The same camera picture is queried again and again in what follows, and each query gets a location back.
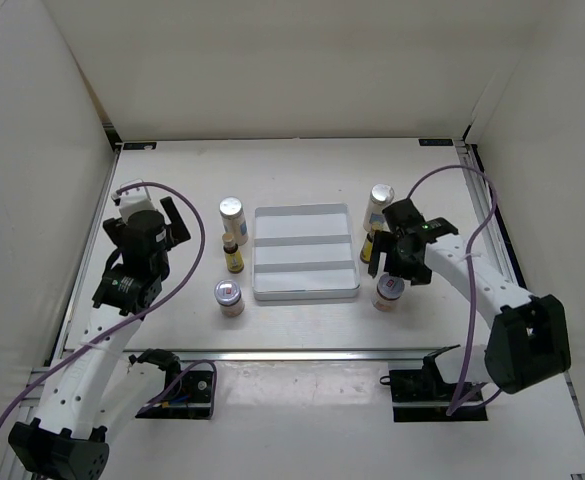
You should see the yellow small bottle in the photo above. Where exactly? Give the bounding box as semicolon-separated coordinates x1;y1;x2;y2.
359;222;383;264
222;232;244;274

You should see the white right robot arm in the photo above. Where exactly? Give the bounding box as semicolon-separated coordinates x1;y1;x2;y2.
368;199;572;400

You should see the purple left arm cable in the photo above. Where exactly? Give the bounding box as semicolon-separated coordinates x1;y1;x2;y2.
0;182;207;476

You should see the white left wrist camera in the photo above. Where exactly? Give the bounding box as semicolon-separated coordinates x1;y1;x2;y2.
111;186;156;223

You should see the left white shaker bottle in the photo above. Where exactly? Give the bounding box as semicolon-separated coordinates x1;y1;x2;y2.
219;197;249;246

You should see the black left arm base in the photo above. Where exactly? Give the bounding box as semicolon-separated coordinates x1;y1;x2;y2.
128;349;218;420

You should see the aluminium frame rail front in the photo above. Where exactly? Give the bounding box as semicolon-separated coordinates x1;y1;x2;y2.
114;349;443;364

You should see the sauce jar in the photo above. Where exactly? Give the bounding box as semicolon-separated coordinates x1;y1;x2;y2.
214;280;245;317
372;273;405;312

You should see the right white shaker bottle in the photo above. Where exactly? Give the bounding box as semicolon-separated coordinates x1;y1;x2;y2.
363;184;394;232

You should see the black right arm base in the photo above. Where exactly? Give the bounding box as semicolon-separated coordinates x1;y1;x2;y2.
379;345;488;423

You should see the white divided tray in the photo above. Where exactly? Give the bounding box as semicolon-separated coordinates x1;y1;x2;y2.
252;203;361;302

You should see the white shaker bottle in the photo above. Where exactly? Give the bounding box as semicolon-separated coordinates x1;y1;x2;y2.
363;184;394;232
219;197;249;246

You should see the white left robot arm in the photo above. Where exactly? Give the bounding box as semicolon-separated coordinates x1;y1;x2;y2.
8;189;191;479

